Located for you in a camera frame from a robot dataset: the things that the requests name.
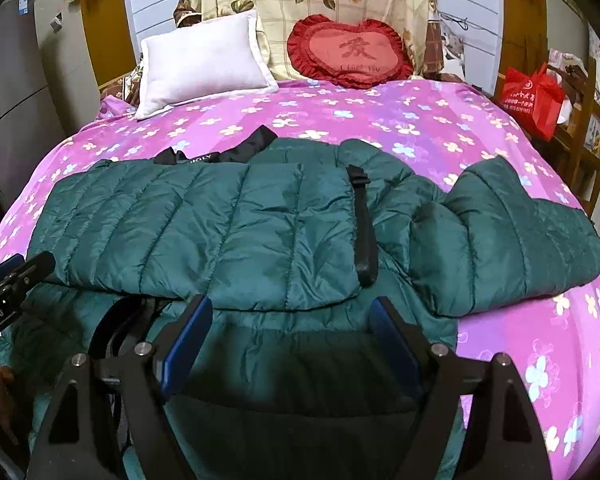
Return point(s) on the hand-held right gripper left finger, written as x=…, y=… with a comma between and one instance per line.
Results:
x=187, y=340

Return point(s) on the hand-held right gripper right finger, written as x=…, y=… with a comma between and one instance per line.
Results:
x=392, y=340

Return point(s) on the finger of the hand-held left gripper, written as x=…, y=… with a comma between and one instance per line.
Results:
x=2, y=266
x=32, y=266

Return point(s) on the dark green puffer jacket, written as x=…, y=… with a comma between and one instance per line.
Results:
x=205, y=230

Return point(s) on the grey refrigerator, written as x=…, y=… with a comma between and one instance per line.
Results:
x=25, y=95

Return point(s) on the purple floral bed sheet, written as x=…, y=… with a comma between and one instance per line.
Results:
x=360, y=115

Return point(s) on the wooden bed headboard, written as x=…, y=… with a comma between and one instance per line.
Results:
x=110, y=35

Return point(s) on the white pillow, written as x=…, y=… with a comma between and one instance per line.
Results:
x=205, y=65

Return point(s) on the red shopping bag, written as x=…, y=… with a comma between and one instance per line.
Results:
x=530, y=100

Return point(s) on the wooden shelf rack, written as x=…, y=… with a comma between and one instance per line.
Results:
x=587, y=125

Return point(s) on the red heart-shaped cushion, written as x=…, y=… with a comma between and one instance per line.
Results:
x=350, y=52

